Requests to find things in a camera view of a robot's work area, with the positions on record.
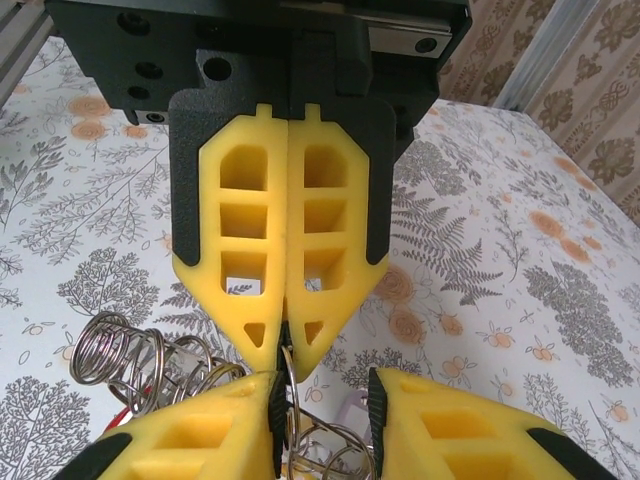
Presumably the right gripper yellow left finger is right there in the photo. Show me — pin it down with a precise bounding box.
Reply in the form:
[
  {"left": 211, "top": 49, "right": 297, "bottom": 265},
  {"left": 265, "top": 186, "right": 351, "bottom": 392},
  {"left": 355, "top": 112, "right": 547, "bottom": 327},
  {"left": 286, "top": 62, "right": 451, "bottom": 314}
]
[{"left": 92, "top": 369, "right": 291, "bottom": 480}]

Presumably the red plastic key tag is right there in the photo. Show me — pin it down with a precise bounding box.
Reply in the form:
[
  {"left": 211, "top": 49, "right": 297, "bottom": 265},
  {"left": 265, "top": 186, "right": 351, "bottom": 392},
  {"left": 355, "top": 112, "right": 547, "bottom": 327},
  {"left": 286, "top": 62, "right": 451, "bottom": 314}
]
[{"left": 102, "top": 405, "right": 140, "bottom": 437}]

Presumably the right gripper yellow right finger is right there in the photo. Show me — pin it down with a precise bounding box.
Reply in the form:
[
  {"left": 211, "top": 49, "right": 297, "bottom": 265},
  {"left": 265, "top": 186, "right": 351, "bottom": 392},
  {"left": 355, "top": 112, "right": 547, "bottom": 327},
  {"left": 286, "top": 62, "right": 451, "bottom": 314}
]
[{"left": 367, "top": 367, "right": 590, "bottom": 480}]

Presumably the aluminium corner post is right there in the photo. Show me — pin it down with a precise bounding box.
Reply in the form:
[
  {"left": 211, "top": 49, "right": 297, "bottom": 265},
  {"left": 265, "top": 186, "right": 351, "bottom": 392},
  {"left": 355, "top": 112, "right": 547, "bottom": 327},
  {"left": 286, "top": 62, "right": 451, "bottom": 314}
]
[{"left": 492, "top": 0, "right": 582, "bottom": 114}]

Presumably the aluminium mounting rail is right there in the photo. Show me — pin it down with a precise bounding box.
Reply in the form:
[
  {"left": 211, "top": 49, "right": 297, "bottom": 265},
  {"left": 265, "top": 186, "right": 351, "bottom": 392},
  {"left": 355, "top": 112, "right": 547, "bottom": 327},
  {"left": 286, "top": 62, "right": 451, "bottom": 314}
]
[{"left": 0, "top": 0, "right": 49, "bottom": 109}]

